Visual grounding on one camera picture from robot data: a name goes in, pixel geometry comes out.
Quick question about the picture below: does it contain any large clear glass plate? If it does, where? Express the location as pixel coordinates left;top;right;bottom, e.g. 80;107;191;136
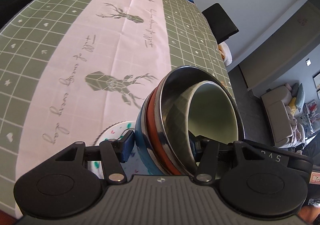
92;120;122;147

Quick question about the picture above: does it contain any blue cushion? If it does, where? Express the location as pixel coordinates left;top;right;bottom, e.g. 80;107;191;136
296;83;306;113

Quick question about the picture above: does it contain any white fruit print plate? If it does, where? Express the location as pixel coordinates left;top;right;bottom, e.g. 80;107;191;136
87;120;155;180

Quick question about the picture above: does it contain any green checked tablecloth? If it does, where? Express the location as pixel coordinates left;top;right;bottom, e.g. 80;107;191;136
0;0;237;212

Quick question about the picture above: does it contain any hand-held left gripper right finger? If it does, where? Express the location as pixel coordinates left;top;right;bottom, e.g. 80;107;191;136
189;135;259;183

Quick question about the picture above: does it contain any blue steel bowl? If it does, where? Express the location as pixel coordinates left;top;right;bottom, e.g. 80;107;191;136
135;65;200;177

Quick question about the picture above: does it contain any beige sofa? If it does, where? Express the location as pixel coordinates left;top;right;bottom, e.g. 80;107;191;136
261;85;306;151

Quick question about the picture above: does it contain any orange steel bowl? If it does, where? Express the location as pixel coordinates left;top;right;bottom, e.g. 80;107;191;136
146;66;247;177

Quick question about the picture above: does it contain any yellow cushion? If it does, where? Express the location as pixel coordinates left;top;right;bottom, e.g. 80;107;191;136
288;97;298;113

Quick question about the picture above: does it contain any person's right forearm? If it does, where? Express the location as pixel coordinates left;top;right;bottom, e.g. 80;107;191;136
297;205;320;225

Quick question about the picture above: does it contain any framed wall picture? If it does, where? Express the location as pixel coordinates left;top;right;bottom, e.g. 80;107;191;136
312;72;320;101

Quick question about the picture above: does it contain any green ceramic bowl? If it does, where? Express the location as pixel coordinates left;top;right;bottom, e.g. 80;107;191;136
179;81;238;166

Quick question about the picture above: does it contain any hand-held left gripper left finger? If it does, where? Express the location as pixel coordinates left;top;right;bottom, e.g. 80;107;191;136
54;130;135;183

